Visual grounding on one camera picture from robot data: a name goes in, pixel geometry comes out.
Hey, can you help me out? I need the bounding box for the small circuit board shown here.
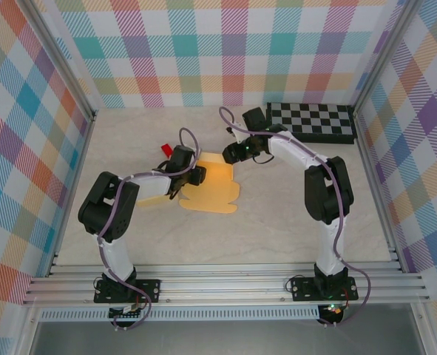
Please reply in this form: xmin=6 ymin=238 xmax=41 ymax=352
xmin=109 ymin=305 xmax=145 ymax=322
xmin=318 ymin=302 xmax=347 ymax=325

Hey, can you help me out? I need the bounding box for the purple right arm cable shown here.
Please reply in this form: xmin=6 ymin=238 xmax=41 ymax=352
xmin=218 ymin=106 xmax=373 ymax=328

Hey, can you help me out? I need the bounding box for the white slotted cable duct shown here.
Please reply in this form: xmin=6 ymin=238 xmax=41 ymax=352
xmin=40 ymin=309 xmax=321 ymax=322

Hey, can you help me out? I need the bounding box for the yellow paper box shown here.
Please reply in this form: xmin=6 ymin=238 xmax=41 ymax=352
xmin=136 ymin=194 xmax=175 ymax=209
xmin=179 ymin=151 xmax=240 ymax=215

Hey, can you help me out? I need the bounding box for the grey metal panel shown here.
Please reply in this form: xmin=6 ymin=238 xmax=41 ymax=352
xmin=29 ymin=320 xmax=426 ymax=355

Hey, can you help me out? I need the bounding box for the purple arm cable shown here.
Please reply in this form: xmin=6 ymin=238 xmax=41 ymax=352
xmin=98 ymin=127 xmax=203 ymax=332
xmin=218 ymin=106 xmax=373 ymax=328

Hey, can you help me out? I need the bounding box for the black and grey checkerboard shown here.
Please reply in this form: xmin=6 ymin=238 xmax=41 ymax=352
xmin=265 ymin=102 xmax=358 ymax=146

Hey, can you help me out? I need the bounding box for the aluminium frame post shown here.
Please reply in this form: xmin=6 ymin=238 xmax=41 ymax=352
xmin=18 ymin=0 xmax=98 ymax=123
xmin=353 ymin=0 xmax=422 ymax=115

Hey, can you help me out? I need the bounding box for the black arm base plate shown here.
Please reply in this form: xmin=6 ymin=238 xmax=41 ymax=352
xmin=291 ymin=277 xmax=359 ymax=302
xmin=93 ymin=279 xmax=162 ymax=304

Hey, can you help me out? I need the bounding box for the aluminium side rail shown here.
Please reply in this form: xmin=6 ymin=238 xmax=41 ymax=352
xmin=353 ymin=109 xmax=406 ymax=273
xmin=46 ymin=112 xmax=98 ymax=278

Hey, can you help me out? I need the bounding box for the aluminium front rail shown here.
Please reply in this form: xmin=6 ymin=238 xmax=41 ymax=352
xmin=24 ymin=263 xmax=432 ymax=306

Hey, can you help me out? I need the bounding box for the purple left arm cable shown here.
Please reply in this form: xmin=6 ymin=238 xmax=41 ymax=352
xmin=98 ymin=127 xmax=203 ymax=332

